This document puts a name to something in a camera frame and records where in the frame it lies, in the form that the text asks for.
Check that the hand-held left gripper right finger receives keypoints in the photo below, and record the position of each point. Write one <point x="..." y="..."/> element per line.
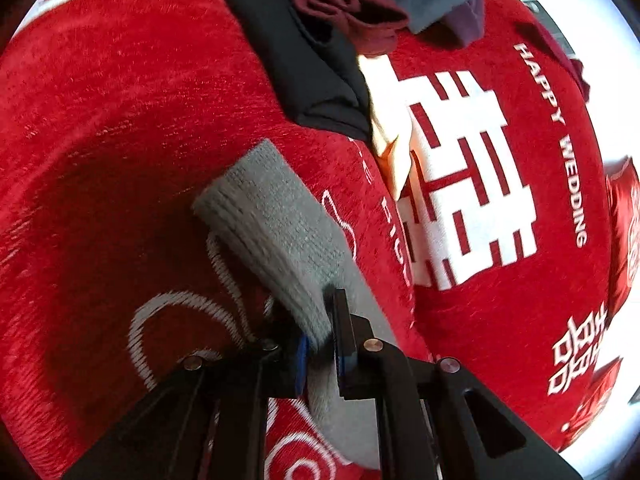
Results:
<point x="344" y="357"/>

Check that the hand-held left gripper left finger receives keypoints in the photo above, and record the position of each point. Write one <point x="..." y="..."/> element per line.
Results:
<point x="301" y="366"/>

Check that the grey sock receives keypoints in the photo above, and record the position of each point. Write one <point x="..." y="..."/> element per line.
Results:
<point x="280" y="220"/>

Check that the cream cloth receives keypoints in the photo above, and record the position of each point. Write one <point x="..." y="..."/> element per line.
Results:
<point x="389" y="152"/>

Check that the red satin pillow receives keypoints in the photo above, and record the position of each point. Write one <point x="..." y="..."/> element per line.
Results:
<point x="625" y="210"/>
<point x="595" y="400"/>

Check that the black cloth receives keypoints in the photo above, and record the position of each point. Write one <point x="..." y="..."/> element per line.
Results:
<point x="310" y="70"/>

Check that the red printed blanket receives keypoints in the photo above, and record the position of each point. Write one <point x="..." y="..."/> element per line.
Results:
<point x="125" y="110"/>

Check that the maroon cloth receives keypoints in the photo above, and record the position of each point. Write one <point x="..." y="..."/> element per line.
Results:
<point x="345" y="5"/>

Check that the purple cloth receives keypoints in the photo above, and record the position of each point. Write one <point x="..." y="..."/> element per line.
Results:
<point x="467" y="22"/>

